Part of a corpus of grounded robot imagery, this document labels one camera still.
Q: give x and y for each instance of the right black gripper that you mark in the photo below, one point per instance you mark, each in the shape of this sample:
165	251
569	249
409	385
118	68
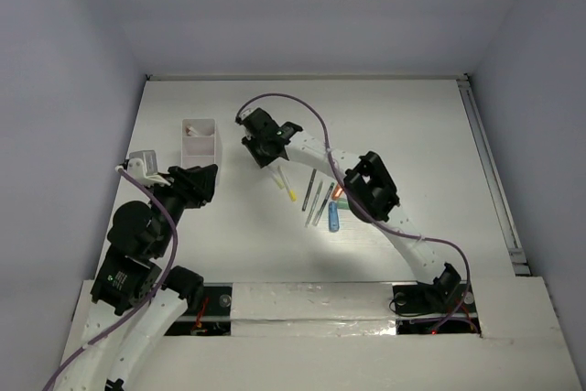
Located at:
263	161

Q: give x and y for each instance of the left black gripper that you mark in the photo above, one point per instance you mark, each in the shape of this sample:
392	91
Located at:
184	186

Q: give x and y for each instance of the dark grey pen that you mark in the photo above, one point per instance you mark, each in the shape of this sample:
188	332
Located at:
309	190

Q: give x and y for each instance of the white pen yellow tip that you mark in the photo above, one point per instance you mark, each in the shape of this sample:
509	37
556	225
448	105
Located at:
291	194

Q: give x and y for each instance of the clear silver pen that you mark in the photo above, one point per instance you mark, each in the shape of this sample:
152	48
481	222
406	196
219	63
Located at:
314	204

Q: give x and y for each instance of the green dark pen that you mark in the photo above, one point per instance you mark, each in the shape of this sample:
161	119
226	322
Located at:
323	204

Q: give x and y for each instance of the white pen orange cap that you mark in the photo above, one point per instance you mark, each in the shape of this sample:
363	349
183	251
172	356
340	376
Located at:
201	131

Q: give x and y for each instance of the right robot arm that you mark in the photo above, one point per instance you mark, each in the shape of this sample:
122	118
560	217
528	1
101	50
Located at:
370	191

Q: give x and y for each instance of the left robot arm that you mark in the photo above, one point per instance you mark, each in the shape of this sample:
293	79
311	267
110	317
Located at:
138	291

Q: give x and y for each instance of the translucent pink pen holder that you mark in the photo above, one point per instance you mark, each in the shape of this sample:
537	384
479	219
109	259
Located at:
201	151

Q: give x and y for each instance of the orange translucent eraser case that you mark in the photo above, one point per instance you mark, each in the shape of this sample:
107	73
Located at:
338	192

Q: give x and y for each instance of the blue translucent eraser case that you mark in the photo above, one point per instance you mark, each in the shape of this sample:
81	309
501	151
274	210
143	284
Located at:
333	217

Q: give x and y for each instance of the green translucent eraser case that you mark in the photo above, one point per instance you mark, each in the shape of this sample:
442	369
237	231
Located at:
343	204

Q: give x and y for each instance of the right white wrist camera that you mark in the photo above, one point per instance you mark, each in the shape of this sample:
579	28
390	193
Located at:
241	116

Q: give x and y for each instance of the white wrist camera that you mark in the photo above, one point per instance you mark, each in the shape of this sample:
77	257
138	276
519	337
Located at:
141	166
241	116

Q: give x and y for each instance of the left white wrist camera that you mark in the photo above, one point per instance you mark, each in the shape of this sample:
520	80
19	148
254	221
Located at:
141	166

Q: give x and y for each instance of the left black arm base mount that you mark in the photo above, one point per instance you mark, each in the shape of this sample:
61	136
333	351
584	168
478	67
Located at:
211	318

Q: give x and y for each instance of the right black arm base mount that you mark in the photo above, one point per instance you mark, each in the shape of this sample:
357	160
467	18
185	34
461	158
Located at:
415	315

